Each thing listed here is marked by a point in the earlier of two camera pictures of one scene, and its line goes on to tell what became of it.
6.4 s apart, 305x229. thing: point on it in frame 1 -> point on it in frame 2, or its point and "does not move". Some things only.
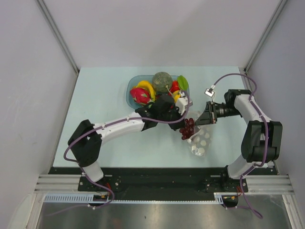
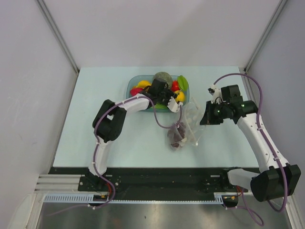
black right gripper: x=208 y=117 does not move
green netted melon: x=161 y=79 does not move
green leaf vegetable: x=183 y=83 does not move
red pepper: x=175 y=86 does not move
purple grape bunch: x=187 y=131 -> x=176 y=134
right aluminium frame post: x=276 y=15 does not move
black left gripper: x=177 y=125 -> x=170 y=93
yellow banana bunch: x=147 y=85 does not move
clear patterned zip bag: x=200 y=143 -> x=188 y=129
